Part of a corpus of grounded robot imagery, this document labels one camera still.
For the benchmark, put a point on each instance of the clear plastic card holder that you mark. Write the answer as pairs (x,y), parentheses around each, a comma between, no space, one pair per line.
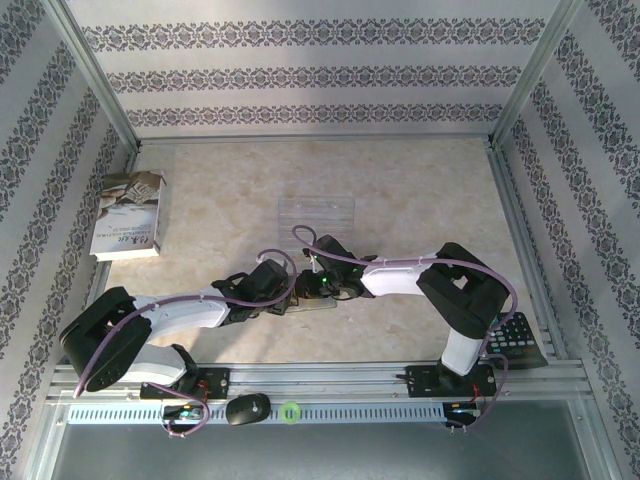
(320,304)

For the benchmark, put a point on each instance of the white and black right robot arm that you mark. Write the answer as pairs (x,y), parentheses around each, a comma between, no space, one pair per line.
(390,280)

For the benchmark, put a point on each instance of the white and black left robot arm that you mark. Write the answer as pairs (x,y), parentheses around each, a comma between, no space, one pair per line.
(185,312)

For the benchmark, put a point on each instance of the black computer mouse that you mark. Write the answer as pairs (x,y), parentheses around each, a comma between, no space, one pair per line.
(247,410)

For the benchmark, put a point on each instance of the small circuit board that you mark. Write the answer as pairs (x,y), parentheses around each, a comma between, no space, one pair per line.
(465,410)
(185,413)

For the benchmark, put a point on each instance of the white heritage cultural book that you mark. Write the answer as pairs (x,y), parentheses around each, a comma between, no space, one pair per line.
(127,215)

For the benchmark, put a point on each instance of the grey metal tray panel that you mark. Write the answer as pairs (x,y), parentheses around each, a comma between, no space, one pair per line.
(350,455)

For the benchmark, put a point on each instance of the black calculator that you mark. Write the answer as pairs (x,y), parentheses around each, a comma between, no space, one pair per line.
(520,340)

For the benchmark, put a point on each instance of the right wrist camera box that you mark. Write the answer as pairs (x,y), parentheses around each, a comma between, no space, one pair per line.
(313,262)

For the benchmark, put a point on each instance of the aluminium frame rail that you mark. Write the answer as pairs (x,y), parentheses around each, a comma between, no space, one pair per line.
(300,140)
(102,274)
(527,250)
(325,375)

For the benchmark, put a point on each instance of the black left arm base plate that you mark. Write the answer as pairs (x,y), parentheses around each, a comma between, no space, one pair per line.
(220,382)

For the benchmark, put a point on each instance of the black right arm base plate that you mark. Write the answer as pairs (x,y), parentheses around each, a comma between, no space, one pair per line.
(420,382)

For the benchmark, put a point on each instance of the aluminium frame post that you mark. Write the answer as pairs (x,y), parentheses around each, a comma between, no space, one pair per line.
(532,75)
(97,75)

